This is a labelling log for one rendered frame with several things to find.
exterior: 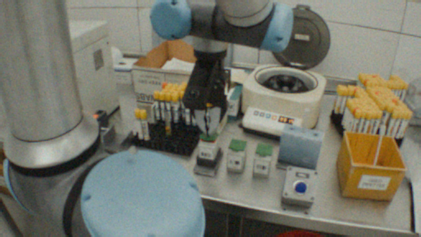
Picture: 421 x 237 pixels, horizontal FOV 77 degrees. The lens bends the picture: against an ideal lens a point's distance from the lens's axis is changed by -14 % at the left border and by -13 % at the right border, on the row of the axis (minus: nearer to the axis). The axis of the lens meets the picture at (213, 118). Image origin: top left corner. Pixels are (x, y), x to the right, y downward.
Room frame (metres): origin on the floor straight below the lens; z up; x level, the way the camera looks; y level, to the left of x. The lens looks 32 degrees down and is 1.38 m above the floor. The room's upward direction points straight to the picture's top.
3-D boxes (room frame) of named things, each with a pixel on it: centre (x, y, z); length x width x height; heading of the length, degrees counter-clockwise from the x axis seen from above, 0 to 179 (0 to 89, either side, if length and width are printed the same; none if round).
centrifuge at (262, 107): (0.84, -0.22, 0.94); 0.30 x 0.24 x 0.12; 154
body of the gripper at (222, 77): (0.62, 0.00, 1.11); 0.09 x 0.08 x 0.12; 164
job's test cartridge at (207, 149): (0.60, 0.01, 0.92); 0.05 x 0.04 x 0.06; 164
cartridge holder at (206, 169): (0.60, 0.01, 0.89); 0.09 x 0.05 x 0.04; 164
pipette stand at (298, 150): (0.59, -0.22, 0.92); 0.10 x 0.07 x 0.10; 65
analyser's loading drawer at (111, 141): (0.66, 0.32, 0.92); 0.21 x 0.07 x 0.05; 73
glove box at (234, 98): (0.93, -0.06, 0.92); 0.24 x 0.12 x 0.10; 163
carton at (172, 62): (1.00, 0.11, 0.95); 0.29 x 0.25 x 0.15; 163
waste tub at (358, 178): (0.52, -0.37, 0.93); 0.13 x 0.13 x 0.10; 78
